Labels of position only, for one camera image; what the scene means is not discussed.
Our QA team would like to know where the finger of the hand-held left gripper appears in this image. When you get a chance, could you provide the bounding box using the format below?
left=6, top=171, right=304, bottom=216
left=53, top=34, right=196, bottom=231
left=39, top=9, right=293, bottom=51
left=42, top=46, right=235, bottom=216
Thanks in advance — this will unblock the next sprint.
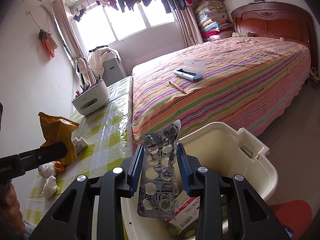
left=19, top=142, right=69, bottom=168

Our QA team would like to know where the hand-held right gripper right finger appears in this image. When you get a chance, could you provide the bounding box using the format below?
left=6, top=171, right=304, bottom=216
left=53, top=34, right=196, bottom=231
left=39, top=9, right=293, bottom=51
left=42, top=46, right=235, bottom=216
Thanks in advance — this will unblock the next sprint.
left=176, top=142, right=288, bottom=240

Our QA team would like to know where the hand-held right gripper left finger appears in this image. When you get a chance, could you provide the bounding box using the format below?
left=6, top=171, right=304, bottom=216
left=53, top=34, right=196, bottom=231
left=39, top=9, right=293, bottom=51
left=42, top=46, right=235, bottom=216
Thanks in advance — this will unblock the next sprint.
left=29, top=144, right=145, bottom=240

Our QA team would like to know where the silver blister pack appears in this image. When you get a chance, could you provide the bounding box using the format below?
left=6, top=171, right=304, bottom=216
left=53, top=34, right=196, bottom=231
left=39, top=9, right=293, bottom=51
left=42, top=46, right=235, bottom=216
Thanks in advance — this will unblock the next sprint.
left=137, top=120, right=182, bottom=222

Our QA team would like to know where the orange-yellow snack bag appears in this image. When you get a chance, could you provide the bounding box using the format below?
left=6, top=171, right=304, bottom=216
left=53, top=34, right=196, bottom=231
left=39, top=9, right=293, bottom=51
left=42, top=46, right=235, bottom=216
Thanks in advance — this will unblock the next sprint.
left=38, top=112, right=80, bottom=165

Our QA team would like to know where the white medicine box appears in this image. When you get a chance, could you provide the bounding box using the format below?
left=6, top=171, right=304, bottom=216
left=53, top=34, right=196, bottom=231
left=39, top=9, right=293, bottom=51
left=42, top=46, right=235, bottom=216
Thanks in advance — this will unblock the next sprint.
left=164, top=190, right=202, bottom=235

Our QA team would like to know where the cream plastic bin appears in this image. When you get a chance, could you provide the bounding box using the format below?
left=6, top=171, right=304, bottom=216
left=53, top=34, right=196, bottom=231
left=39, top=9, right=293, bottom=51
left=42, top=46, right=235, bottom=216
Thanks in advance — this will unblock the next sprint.
left=120, top=122, right=278, bottom=240

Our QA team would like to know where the person's left hand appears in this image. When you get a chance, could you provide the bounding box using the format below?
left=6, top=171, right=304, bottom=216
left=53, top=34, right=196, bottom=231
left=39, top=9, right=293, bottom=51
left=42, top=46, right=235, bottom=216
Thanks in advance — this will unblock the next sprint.
left=0, top=182, right=25, bottom=238

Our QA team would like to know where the crumpled white plastic bag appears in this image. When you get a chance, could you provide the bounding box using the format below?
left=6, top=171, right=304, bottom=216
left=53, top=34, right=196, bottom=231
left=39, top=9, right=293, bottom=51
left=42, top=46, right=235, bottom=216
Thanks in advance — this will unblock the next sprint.
left=37, top=162, right=57, bottom=178

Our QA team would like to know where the crumpled white tissue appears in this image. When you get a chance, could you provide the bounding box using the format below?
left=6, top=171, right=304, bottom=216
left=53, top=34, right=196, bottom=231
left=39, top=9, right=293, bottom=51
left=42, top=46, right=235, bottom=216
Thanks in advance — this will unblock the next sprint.
left=42, top=176, right=59, bottom=197

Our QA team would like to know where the white tube bottle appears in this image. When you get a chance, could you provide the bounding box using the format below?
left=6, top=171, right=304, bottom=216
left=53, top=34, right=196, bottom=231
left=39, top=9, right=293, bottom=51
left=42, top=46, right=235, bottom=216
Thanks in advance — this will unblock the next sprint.
left=72, top=137, right=88, bottom=155

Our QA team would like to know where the white desk organizer box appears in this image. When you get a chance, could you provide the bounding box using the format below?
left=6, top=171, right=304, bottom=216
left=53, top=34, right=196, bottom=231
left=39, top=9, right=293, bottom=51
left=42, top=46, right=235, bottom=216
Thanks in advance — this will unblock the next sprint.
left=71, top=79, right=110, bottom=117

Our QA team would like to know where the bunch of pens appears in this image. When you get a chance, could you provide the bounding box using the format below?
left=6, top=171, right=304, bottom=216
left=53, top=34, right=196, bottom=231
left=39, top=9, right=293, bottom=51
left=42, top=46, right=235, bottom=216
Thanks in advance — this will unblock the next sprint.
left=75, top=76, right=103, bottom=98

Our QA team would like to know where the yellow pen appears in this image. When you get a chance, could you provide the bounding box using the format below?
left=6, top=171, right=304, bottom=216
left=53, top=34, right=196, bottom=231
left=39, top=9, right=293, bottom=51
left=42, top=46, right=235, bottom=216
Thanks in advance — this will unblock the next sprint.
left=169, top=81, right=187, bottom=94

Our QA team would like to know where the bed with striped sheet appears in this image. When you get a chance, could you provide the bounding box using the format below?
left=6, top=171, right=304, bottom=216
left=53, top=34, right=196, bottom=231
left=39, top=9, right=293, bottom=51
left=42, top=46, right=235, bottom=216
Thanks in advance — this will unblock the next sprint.
left=131, top=37, right=312, bottom=145

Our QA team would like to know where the beige hanging coat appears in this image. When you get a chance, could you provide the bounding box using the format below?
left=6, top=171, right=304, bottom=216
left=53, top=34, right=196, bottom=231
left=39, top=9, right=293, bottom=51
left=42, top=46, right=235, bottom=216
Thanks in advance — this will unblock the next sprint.
left=75, top=57, right=97, bottom=88

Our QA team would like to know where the white and blue case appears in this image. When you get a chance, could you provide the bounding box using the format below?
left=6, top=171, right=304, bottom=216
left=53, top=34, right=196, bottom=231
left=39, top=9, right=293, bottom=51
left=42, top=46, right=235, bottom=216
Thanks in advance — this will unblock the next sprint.
left=173, top=60, right=207, bottom=82

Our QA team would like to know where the grey cabinet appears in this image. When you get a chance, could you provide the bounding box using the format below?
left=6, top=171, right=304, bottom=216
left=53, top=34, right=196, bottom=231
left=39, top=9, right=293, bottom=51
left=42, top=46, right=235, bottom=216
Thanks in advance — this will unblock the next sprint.
left=102, top=55, right=127, bottom=85

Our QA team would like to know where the white spotted cloth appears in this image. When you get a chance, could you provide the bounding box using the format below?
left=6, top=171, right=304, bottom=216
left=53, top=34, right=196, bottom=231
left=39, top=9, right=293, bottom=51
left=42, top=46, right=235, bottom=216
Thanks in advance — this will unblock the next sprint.
left=88, top=46, right=110, bottom=77

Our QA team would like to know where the orange hanging cloth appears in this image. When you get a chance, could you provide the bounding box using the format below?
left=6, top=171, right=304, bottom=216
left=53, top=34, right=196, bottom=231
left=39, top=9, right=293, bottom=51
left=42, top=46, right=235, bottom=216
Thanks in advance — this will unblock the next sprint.
left=38, top=29, right=59, bottom=58

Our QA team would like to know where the red plastic stool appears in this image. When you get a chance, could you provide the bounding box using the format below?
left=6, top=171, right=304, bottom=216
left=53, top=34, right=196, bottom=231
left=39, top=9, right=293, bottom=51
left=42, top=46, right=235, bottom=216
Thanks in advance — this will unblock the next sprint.
left=269, top=199, right=313, bottom=240

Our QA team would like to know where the beige curtain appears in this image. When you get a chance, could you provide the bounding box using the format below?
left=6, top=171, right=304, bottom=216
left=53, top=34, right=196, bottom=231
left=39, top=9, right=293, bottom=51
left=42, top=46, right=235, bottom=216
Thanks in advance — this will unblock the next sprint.
left=175, top=4, right=203, bottom=47
left=51, top=0, right=84, bottom=63

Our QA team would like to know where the window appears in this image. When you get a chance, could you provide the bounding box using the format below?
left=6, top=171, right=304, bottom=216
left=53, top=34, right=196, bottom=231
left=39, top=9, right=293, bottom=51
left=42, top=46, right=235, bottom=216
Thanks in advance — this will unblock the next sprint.
left=71, top=0, right=180, bottom=53

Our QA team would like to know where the stack of folded quilts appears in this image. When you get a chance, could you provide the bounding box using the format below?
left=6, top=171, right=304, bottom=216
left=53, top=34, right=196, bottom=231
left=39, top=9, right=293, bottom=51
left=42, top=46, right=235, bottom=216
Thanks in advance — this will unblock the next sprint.
left=194, top=0, right=234, bottom=42

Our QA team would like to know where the wooden bed headboard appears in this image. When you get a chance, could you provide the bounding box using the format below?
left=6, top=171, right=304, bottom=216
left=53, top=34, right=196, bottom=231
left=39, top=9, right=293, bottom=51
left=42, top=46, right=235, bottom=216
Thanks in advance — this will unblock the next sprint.
left=230, top=2, right=315, bottom=55

